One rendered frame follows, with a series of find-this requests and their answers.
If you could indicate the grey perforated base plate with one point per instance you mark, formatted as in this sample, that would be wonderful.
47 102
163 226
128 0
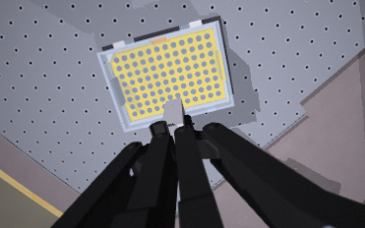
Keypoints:
55 105

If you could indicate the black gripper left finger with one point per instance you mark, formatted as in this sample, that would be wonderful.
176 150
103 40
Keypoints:
153 201

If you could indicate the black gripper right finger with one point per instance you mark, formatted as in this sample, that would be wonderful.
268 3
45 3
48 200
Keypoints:
281 197

